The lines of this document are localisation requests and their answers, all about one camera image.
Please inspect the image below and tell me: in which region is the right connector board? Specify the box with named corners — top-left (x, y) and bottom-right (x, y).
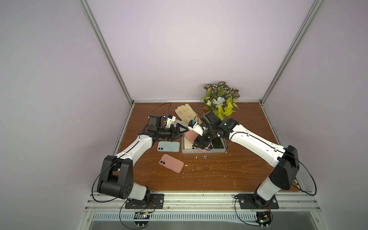
top-left (255, 211), bottom-right (273, 228)

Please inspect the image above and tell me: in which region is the pink phone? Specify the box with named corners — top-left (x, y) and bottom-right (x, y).
top-left (159, 154), bottom-right (184, 173)
top-left (182, 131), bottom-right (210, 154)

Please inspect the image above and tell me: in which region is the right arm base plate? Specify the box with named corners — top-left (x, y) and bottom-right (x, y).
top-left (236, 193), bottom-right (279, 210)

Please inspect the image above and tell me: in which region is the left connector board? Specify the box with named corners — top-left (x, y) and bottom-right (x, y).
top-left (133, 212), bottom-right (151, 229)

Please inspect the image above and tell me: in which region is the cream rubber glove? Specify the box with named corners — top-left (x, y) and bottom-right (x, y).
top-left (175, 103), bottom-right (199, 125)

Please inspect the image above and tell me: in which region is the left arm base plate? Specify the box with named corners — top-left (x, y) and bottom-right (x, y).
top-left (125, 193), bottom-right (165, 209)

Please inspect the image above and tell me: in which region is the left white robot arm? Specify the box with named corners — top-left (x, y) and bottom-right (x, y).
top-left (94, 115), bottom-right (189, 205)

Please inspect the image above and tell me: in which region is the grey plastic storage box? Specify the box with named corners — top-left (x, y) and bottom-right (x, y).
top-left (181, 131), bottom-right (226, 154)

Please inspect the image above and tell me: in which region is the white phone black screen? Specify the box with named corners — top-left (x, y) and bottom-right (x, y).
top-left (210, 138), bottom-right (225, 149)

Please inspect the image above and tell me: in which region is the mint green phone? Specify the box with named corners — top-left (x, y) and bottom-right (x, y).
top-left (157, 141), bottom-right (180, 153)

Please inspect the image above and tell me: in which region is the cream white phone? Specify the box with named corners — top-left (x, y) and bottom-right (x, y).
top-left (184, 139), bottom-right (193, 149)

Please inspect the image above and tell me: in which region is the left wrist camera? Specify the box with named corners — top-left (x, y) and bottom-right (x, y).
top-left (164, 115), bottom-right (177, 128)

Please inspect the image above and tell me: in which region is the aluminium front rail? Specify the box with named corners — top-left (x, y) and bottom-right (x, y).
top-left (83, 191), bottom-right (321, 212)

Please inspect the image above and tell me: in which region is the artificial plant in vase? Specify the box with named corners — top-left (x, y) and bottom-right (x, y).
top-left (201, 81), bottom-right (240, 120)

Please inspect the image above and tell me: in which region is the connector board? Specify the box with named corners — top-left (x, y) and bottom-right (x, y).
top-left (133, 212), bottom-right (151, 229)
top-left (255, 211), bottom-right (273, 228)

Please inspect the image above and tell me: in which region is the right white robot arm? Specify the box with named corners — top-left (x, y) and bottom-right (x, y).
top-left (188, 111), bottom-right (300, 209)

